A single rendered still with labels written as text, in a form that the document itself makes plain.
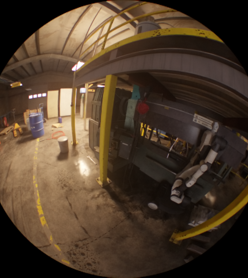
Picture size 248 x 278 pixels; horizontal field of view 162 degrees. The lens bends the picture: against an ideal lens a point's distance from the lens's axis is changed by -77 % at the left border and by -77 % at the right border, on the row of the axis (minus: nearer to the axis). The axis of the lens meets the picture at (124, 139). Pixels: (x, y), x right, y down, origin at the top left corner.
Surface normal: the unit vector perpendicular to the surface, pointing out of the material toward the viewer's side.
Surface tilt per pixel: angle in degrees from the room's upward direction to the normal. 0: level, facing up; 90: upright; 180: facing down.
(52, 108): 90
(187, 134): 90
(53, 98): 90
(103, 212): 0
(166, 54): 90
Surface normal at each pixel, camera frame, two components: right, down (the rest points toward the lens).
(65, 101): 0.70, 0.40
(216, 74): -0.69, 0.21
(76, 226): 0.15, -0.90
